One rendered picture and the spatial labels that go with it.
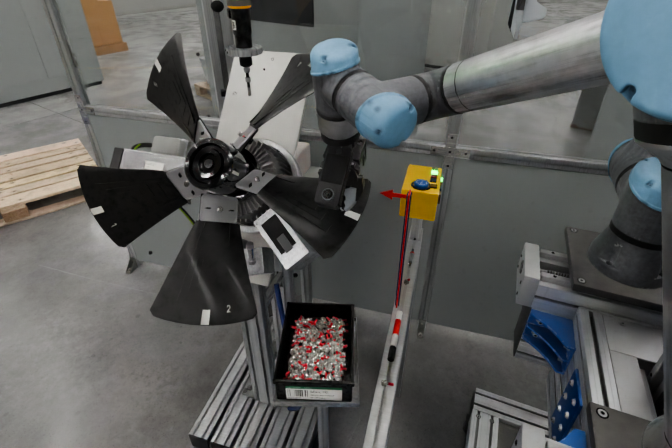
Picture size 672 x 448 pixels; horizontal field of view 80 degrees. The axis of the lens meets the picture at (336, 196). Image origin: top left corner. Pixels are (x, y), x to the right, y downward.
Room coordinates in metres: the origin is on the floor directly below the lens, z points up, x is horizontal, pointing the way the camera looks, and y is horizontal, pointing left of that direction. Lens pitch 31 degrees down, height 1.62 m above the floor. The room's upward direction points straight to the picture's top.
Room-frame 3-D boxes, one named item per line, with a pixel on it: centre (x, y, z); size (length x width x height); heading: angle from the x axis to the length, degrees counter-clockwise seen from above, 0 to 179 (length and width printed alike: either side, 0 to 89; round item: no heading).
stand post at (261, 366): (0.96, 0.28, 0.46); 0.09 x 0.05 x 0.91; 74
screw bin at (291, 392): (0.60, 0.04, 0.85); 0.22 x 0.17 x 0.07; 178
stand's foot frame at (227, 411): (1.05, 0.25, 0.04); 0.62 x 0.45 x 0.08; 164
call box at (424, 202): (1.00, -0.25, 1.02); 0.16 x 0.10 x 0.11; 164
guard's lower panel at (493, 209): (1.51, -0.02, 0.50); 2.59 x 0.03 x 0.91; 74
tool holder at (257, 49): (0.83, 0.18, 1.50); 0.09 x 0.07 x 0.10; 19
